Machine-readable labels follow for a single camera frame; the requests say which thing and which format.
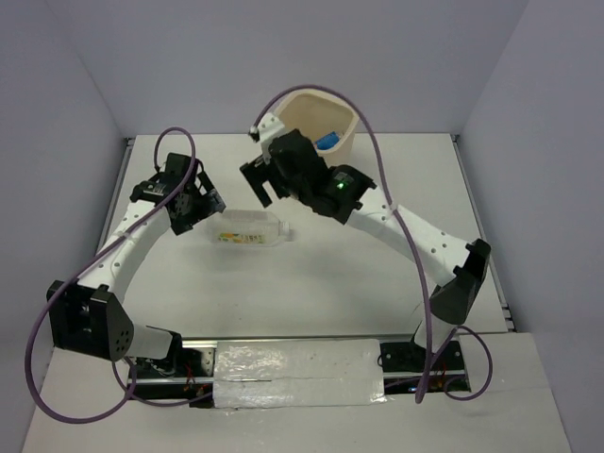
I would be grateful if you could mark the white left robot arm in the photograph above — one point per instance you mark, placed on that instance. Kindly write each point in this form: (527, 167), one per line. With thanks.
(88, 315)

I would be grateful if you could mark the aluminium table edge rail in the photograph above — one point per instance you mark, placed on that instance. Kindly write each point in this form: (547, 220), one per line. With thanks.
(505, 306)

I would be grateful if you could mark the beige plastic bin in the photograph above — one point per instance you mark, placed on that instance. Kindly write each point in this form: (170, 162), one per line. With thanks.
(317, 115)

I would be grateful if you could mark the square clear juice bottle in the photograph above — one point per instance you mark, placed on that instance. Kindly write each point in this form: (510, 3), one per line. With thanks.
(249, 228)

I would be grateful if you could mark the blue cap clear bottle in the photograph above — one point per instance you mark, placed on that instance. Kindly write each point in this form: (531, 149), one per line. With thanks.
(327, 142)

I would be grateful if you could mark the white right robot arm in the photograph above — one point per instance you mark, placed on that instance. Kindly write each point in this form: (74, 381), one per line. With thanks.
(457, 268)

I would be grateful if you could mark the white foil cover sheet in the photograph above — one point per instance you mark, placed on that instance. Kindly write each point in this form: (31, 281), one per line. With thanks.
(267, 375)

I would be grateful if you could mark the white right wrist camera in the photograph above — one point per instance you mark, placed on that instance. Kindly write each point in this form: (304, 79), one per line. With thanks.
(269, 127)

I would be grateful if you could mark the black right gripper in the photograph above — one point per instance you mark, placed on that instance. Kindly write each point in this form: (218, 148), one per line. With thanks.
(257, 172)

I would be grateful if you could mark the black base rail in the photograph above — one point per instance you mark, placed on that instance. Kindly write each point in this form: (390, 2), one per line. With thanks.
(192, 381)

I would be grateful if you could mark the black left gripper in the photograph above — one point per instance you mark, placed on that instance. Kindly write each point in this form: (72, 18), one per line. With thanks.
(210, 204)

